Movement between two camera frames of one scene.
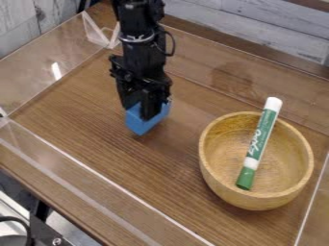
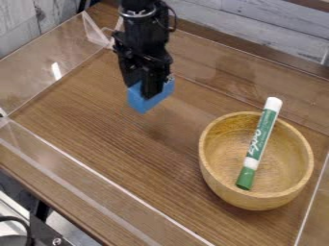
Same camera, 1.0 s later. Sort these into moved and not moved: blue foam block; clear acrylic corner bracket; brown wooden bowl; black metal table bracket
Moved: blue foam block
Not moved: brown wooden bowl; black metal table bracket; clear acrylic corner bracket
